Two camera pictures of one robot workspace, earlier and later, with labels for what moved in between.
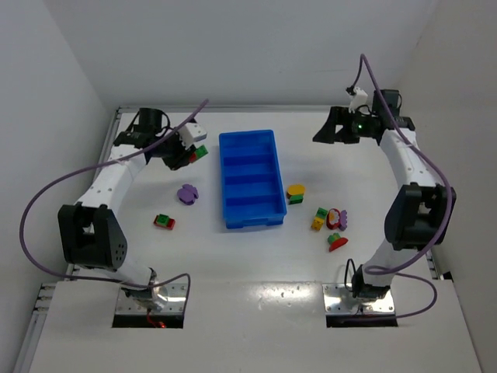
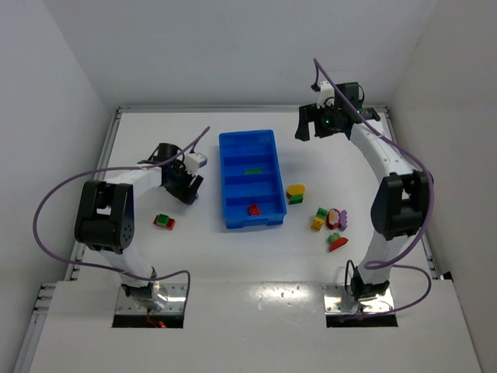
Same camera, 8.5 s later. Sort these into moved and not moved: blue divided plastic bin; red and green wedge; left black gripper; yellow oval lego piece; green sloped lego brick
Moved: left black gripper
Not moved: blue divided plastic bin; green sloped lego brick; red and green wedge; yellow oval lego piece
